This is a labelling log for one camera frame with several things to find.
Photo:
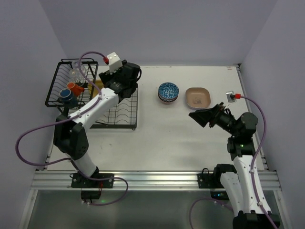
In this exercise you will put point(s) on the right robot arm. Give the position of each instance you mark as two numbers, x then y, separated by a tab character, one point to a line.
240	179

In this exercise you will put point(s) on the clear drinking glass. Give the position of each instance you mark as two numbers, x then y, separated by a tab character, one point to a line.
77	66
76	76

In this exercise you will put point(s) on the aluminium table rail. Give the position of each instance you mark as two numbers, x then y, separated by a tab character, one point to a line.
136	180

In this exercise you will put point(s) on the yellow plastic plate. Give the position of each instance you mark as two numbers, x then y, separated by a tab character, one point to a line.
92	90

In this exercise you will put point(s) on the blue triangle pattern bowl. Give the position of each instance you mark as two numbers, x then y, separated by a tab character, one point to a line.
168	90

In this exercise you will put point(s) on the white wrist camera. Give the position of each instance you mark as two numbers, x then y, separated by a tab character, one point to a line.
115	62
230	97

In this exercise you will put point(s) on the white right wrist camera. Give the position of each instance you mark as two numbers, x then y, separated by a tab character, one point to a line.
230	97

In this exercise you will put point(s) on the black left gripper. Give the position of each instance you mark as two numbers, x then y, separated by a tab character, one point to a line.
107	78

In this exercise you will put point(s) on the purple plastic plate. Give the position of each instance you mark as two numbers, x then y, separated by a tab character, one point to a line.
198	108

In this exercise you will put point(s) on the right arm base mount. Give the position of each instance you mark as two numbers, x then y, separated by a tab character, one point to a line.
207	180

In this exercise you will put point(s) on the blue mug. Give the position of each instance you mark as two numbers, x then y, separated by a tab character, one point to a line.
67	97

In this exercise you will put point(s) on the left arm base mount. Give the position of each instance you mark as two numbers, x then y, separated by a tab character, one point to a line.
92	188

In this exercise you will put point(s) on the black wire dish rack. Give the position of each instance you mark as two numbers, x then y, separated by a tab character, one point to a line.
66	76

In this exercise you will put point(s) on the brown plastic plate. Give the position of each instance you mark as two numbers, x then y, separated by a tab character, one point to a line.
198	96

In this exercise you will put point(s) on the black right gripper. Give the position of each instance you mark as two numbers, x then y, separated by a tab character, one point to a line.
213	117

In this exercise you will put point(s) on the orange mug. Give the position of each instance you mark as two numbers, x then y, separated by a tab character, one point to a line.
76	89

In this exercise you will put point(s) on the red-inside blue-outside bowl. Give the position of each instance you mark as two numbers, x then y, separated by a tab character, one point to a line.
166	100

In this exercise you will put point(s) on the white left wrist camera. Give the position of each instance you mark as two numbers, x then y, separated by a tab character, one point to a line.
115	62

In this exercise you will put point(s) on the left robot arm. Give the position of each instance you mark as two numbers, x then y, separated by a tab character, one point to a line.
70	135

